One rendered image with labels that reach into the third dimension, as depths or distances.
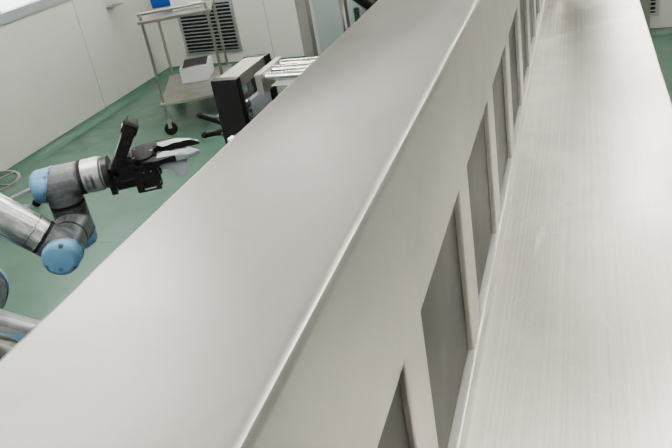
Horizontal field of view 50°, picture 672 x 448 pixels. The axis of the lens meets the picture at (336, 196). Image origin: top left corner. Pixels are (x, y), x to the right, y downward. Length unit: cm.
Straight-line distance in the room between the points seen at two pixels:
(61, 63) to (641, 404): 605
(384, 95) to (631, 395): 25
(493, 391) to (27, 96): 566
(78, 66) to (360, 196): 628
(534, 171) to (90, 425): 62
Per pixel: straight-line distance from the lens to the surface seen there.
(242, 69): 131
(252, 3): 706
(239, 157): 30
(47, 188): 163
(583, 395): 48
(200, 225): 25
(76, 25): 655
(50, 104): 619
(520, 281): 58
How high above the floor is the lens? 176
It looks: 25 degrees down
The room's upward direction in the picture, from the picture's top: 10 degrees counter-clockwise
